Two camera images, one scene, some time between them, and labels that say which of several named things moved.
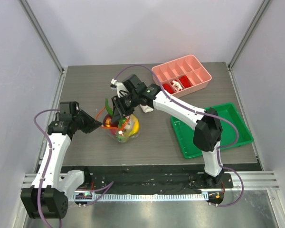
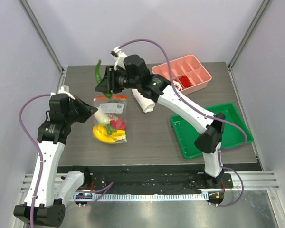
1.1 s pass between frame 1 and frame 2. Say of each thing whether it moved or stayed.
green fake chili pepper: moved
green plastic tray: stayed
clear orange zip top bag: moved
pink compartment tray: stayed
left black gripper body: moved
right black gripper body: moved
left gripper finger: moved
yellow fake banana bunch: moved
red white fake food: stayed
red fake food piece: stayed
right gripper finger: moved
